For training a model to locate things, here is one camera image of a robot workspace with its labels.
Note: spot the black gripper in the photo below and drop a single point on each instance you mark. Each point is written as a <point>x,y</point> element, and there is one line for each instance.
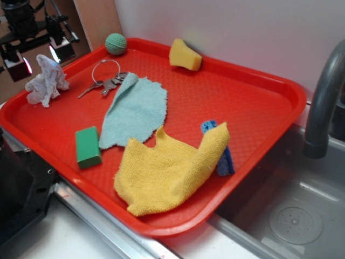
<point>30,34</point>

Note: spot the white paper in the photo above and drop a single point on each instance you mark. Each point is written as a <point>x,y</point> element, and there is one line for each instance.
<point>46,85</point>

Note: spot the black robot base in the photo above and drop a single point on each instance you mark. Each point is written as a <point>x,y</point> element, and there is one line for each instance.
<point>27,183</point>

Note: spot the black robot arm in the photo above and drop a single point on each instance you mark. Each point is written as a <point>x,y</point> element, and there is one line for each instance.
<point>18,11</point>

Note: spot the silver long key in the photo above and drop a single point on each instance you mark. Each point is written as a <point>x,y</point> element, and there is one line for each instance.
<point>96,84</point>

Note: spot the bunch of silver keys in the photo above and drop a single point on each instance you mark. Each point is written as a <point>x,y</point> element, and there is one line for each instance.
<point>113,83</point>

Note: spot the light wooden panel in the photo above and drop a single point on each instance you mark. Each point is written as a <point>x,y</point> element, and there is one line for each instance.
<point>99,19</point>

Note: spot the green textured ball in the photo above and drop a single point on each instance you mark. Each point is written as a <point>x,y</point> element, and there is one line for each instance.
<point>116,44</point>

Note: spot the green wooden block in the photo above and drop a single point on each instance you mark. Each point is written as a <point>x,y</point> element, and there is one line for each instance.
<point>87,148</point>

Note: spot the light blue towel cloth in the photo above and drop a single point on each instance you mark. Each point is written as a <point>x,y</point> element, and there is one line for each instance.
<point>138,109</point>

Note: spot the red plastic tray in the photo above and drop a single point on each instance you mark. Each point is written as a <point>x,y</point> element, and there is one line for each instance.
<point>257,107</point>

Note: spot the yellow sponge wedge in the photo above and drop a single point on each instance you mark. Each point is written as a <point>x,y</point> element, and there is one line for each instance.
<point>183,56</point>

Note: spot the yellow microfiber cloth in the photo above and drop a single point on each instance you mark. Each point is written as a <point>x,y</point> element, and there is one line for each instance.
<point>158,179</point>

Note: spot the blue sponge cloth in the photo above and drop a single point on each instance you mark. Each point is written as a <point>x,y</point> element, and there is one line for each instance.
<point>225,164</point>

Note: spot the grey plastic sink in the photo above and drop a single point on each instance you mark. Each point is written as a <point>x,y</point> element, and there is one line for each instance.
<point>289,206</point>

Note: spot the grey faucet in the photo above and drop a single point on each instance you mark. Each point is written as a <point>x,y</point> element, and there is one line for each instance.
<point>326,114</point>

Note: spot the aluminium rail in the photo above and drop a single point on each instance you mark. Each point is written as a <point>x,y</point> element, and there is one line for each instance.
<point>76,227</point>

